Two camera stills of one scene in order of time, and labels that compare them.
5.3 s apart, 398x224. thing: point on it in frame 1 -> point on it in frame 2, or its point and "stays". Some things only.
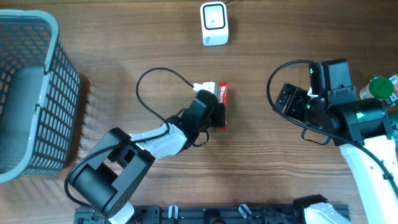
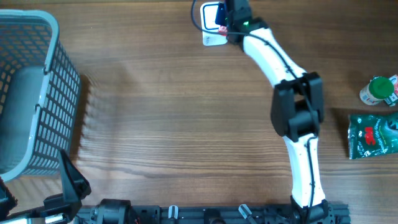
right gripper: [293, 108] -> [219, 18]
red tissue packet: [395, 85] stays
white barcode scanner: [214, 23] stays
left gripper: [221, 114] -> [75, 188]
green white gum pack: [390, 100] stays
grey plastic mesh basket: [40, 96] stays
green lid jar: [378, 87] stays
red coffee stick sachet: [223, 98] -> [223, 29]
